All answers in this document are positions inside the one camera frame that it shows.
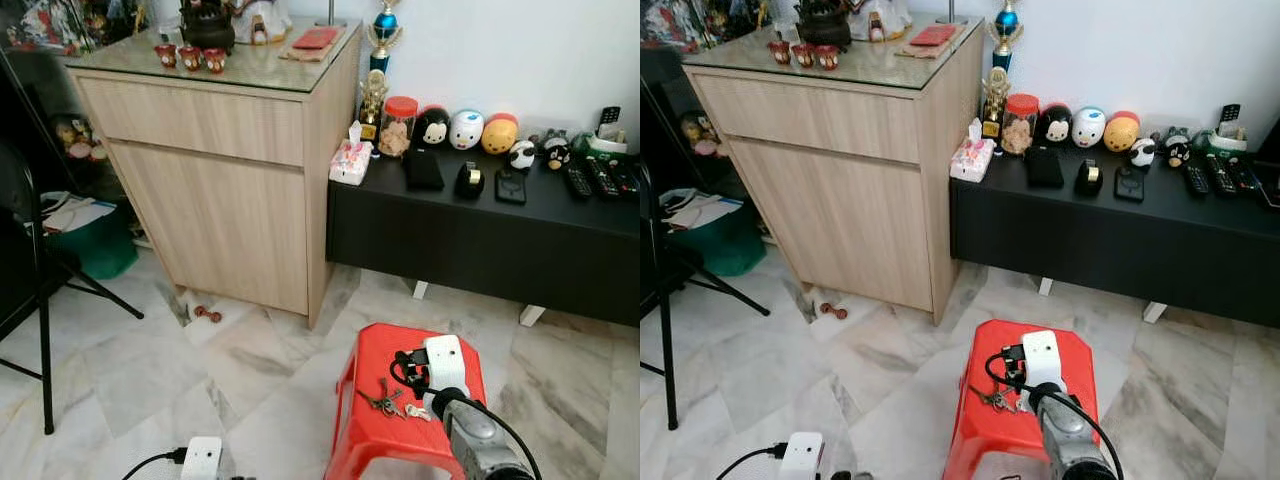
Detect white ceramic figurine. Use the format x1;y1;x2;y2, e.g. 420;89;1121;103
239;0;294;47
859;0;914;44

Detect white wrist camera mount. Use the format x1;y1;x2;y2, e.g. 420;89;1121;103
1020;330;1067;392
420;335;470;397
182;437;224;480
778;432;826;480

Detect brown plush toys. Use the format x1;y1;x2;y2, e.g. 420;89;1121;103
679;109;727;160
54;114;107;163

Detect small dark key bunch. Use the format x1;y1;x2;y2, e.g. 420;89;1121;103
359;384;406;419
967;384;1018;414

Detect green bin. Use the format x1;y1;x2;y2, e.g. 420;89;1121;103
668;198;767;279
45;200;139;282

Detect small black grey plush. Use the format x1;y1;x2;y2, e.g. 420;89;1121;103
1161;131;1194;170
540;133;572;172

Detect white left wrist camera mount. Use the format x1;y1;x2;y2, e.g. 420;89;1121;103
778;432;826;480
182;437;224;480

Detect white papers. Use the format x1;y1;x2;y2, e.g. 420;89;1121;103
660;187;737;230
40;190;117;234

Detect light wood cabinet glass top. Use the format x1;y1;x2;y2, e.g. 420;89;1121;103
683;17;987;324
65;20;363;329

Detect black tape dispenser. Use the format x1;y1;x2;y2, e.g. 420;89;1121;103
454;160;487;199
1074;157;1106;198

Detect yellow orange round plush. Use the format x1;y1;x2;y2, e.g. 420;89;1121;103
1103;109;1142;154
481;112;521;156

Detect small gold trophy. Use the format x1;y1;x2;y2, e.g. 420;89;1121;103
358;69;390;144
979;66;1012;140

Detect clear jar red lid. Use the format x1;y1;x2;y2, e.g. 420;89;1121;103
1002;93;1042;157
379;96;420;159

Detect black low console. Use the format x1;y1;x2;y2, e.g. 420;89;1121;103
327;140;641;327
950;138;1280;329

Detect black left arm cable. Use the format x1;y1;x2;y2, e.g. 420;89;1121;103
122;448;189;480
715;443;791;480

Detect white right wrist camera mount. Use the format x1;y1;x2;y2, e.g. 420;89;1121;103
420;335;470;397
1020;330;1067;392

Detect pink white tissue pack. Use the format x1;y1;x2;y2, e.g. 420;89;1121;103
949;117;997;184
329;121;375;187

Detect red plastic stool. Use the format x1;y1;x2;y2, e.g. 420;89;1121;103
324;322;489;480
942;318;1101;480

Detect black wallet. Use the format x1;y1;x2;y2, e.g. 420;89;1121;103
402;147;446;192
1023;145;1067;190

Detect tall blue gold trophy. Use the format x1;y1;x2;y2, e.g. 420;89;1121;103
985;0;1025;74
366;0;404;77

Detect green holder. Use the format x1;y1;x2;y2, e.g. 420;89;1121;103
572;130;630;162
1195;127;1252;160

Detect white round plush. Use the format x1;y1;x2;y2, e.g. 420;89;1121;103
449;108;487;152
1070;105;1109;150

